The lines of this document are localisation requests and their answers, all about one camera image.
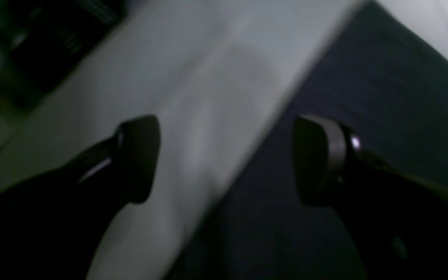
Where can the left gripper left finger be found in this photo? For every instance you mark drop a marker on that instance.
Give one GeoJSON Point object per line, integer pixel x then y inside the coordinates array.
{"type": "Point", "coordinates": [51, 224]}

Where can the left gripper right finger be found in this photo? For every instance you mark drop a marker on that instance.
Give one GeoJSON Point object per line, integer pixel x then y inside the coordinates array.
{"type": "Point", "coordinates": [398, 222]}

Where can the light green table cloth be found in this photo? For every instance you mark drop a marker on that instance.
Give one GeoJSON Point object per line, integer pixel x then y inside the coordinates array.
{"type": "Point", "coordinates": [218, 73]}

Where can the black t-shirt with colourful print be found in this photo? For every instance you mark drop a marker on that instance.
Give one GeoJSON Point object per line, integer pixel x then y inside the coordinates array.
{"type": "Point", "coordinates": [390, 87]}

